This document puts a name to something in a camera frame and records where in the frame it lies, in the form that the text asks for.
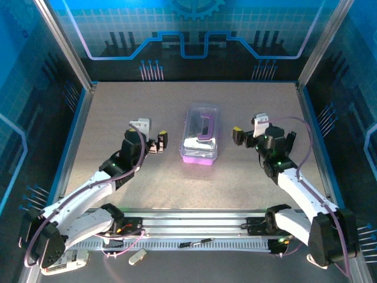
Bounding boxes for black screwdriver on rail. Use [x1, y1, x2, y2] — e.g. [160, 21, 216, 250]
[178, 237, 216, 249]

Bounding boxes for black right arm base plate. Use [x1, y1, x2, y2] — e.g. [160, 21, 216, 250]
[246, 216, 300, 236]

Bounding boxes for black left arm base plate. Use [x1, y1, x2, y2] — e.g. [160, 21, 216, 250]
[101, 216, 144, 236]

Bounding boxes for aluminium mounting rail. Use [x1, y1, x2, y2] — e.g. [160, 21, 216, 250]
[37, 207, 354, 236]

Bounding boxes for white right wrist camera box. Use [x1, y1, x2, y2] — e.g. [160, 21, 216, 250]
[251, 113, 270, 139]

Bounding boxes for grey slotted cable duct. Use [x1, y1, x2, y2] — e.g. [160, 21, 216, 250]
[45, 237, 273, 254]

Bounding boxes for aluminium frame post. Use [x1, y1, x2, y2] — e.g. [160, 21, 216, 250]
[31, 0, 97, 91]
[296, 0, 356, 89]

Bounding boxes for white pink plastic clip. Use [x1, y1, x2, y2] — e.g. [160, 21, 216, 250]
[306, 254, 328, 270]

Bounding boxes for purple toolbox with clear lid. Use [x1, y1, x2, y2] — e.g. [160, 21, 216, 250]
[178, 102, 220, 166]

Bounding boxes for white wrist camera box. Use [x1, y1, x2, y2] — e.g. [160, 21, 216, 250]
[129, 117, 151, 140]
[251, 113, 270, 139]

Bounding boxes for white labelled device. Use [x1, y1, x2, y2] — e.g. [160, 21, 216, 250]
[40, 250, 91, 277]

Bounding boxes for black controller board with LEDs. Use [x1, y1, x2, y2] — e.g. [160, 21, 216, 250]
[268, 237, 292, 256]

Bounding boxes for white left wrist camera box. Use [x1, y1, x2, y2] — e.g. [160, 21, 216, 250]
[129, 117, 151, 140]

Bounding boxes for aluminium table side rail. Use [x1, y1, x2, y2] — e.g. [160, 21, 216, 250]
[295, 82, 345, 215]
[49, 82, 98, 215]

